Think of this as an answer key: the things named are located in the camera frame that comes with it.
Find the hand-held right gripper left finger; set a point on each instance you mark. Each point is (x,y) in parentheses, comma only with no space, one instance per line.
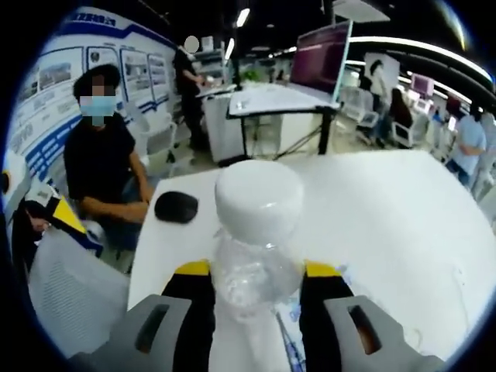
(193,317)

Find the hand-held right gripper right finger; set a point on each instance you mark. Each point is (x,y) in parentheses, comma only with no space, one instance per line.
(321,321)

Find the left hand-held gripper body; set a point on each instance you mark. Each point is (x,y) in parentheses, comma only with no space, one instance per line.
(7,184)

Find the clear plastic water bottle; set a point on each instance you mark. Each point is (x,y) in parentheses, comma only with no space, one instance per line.
(255,279)

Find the grey mesh office chair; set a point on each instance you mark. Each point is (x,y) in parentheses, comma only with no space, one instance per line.
(73,286)

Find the white table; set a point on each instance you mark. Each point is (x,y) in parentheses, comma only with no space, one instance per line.
(387,232)

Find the black computer mouse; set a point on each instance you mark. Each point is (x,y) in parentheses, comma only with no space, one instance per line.
(176,207)

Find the white office chair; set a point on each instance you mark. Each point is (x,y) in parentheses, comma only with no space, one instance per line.
(160,135)

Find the white height-adjustable desk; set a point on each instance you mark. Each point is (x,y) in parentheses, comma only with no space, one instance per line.
(271,98)

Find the small pink monitor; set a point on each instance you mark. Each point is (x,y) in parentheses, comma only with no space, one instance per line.
(422,83)

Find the large monitor screen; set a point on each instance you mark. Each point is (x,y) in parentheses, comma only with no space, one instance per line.
(317,58)

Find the long ceiling light strip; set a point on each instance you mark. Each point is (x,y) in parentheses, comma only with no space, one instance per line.
(387,39)

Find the wall display board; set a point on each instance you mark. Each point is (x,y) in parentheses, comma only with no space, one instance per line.
(50,116)

